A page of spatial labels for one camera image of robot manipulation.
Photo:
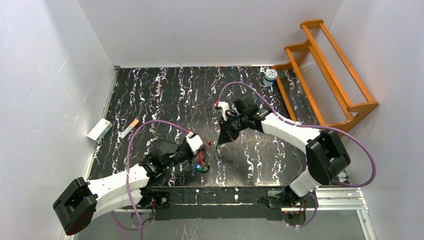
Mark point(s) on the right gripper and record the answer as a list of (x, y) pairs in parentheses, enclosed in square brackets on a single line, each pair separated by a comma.
[(227, 129)]

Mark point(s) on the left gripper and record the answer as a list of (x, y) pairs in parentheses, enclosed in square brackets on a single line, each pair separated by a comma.
[(201, 151)]

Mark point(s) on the keyring with coloured tags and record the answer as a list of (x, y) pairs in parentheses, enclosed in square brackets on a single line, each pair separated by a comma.
[(203, 164)]

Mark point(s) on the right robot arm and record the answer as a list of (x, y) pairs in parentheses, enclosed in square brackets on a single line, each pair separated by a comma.
[(325, 153)]

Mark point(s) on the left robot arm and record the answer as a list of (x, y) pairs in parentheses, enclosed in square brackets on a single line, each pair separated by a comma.
[(83, 201)]

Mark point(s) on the orange white marker tube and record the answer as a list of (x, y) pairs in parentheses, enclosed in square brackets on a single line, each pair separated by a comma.
[(129, 128)]

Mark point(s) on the small white blue jar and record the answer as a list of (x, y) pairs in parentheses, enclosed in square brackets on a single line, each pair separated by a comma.
[(270, 77)]

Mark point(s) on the white cardboard box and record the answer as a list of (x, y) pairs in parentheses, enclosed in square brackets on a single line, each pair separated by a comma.
[(98, 132)]

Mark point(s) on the orange wooden rack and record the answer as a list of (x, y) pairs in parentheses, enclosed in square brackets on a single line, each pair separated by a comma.
[(319, 85)]

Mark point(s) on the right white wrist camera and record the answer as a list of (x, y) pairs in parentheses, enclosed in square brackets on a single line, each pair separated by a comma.
[(224, 109)]

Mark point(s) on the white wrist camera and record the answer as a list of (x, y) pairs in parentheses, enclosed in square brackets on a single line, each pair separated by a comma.
[(194, 141), (224, 109)]

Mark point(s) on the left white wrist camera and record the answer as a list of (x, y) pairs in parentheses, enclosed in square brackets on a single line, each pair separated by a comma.
[(194, 141)]

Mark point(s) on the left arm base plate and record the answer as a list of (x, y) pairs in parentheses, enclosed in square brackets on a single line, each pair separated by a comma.
[(155, 200)]

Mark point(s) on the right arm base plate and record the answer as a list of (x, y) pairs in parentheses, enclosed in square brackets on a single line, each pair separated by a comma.
[(279, 199)]

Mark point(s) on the aluminium rail frame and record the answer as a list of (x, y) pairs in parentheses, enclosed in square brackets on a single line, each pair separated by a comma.
[(233, 212)]

